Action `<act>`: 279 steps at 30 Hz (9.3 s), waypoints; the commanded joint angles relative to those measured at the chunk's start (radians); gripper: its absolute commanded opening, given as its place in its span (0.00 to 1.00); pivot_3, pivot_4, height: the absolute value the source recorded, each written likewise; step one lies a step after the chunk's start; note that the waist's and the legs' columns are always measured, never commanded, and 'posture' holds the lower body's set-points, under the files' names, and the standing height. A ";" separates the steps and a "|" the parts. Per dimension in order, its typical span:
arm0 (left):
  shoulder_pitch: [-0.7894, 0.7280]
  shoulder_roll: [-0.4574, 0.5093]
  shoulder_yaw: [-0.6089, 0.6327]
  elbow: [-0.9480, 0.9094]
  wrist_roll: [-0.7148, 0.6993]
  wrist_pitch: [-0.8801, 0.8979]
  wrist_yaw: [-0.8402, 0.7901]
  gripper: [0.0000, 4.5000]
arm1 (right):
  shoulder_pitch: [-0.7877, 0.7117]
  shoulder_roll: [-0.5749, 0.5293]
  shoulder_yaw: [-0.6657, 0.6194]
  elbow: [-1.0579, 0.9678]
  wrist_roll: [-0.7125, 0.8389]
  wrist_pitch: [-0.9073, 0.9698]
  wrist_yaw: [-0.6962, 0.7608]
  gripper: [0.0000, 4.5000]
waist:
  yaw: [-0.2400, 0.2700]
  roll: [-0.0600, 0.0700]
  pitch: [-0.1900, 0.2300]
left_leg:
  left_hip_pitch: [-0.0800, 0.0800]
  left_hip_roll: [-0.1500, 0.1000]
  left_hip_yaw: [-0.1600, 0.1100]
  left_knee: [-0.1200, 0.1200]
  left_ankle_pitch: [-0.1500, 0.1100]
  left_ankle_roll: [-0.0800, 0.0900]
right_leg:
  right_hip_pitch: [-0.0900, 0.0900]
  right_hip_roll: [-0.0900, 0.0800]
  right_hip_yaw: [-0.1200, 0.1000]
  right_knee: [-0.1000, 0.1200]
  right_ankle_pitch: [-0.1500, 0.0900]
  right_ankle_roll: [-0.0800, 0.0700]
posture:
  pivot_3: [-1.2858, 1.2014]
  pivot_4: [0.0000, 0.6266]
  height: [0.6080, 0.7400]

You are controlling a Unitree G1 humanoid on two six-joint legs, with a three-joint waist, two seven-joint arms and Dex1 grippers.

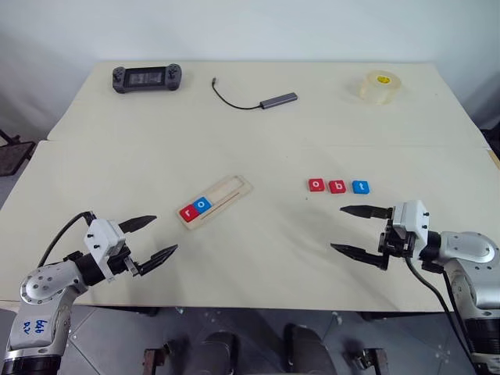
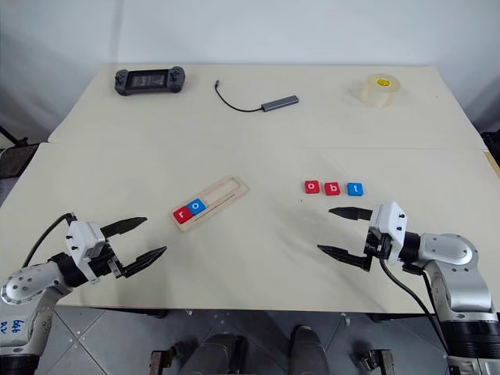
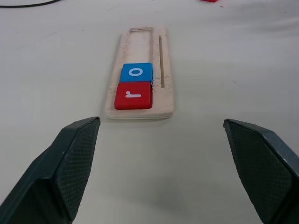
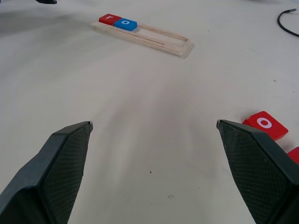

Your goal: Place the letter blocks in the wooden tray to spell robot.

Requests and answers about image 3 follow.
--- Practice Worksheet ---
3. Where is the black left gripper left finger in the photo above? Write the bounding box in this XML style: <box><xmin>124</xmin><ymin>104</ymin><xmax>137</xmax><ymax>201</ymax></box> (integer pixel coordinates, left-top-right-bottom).
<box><xmin>0</xmin><ymin>116</ymin><xmax>101</xmax><ymax>224</ymax></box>

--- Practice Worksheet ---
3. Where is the blue letter o tile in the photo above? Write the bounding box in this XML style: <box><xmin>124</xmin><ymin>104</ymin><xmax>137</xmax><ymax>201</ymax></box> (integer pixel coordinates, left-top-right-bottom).
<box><xmin>119</xmin><ymin>62</ymin><xmax>154</xmax><ymax>84</ymax></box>

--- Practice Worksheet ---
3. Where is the wooden block holder tray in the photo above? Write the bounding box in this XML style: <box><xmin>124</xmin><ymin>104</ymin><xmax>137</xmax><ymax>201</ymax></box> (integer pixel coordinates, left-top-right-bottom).
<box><xmin>105</xmin><ymin>26</ymin><xmax>175</xmax><ymax>121</ymax></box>

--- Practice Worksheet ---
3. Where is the red letter r tile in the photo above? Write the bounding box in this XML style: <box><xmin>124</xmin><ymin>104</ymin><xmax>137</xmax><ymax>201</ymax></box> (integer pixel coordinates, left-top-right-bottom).
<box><xmin>114</xmin><ymin>81</ymin><xmax>154</xmax><ymax>110</ymax></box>

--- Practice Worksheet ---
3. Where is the grey USB hub black cable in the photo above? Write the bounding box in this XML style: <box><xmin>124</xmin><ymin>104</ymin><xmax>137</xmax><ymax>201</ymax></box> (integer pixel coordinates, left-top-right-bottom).
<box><xmin>0</xmin><ymin>0</ymin><xmax>63</xmax><ymax>8</ymax></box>

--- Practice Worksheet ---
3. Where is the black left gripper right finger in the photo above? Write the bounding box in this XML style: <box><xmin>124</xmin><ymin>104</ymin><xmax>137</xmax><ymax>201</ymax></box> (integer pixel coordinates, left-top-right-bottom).
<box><xmin>223</xmin><ymin>118</ymin><xmax>299</xmax><ymax>224</ymax></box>

